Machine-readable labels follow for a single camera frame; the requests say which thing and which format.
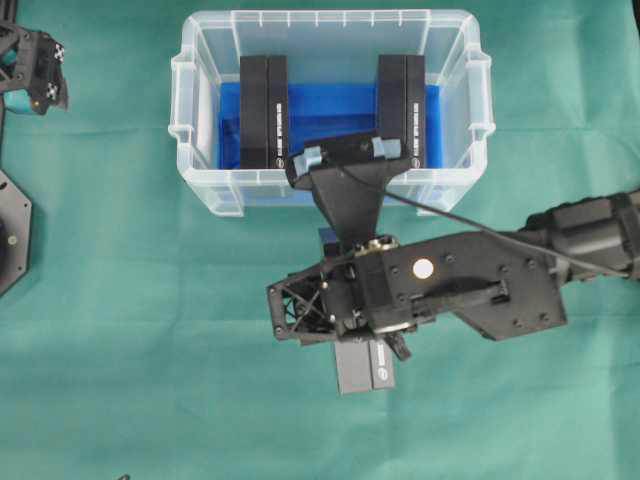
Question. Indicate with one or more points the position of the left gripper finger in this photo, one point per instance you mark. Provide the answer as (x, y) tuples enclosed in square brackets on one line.
[(23, 103)]

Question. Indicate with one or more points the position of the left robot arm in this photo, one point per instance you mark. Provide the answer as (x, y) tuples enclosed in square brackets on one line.
[(5, 10)]

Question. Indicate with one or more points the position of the blue liner sheet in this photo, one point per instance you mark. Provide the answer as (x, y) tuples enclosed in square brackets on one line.
[(323, 110)]

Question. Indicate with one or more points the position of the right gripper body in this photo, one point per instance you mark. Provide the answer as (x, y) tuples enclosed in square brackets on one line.
[(324, 303)]

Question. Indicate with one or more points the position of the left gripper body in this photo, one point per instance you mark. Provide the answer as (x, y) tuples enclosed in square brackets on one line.
[(32, 60)]

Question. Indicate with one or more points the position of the clear plastic storage case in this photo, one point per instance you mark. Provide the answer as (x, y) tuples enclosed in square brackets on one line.
[(332, 58)]

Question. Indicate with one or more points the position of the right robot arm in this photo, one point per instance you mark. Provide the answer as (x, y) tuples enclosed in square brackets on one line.
[(500, 287)]

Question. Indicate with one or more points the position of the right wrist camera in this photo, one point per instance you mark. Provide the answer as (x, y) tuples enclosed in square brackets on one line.
[(347, 176)]

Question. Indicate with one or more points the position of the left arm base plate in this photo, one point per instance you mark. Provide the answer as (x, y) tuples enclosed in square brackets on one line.
[(16, 215)]

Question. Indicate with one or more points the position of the black camera box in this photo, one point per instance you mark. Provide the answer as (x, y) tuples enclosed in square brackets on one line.
[(364, 367), (401, 104), (264, 112)]

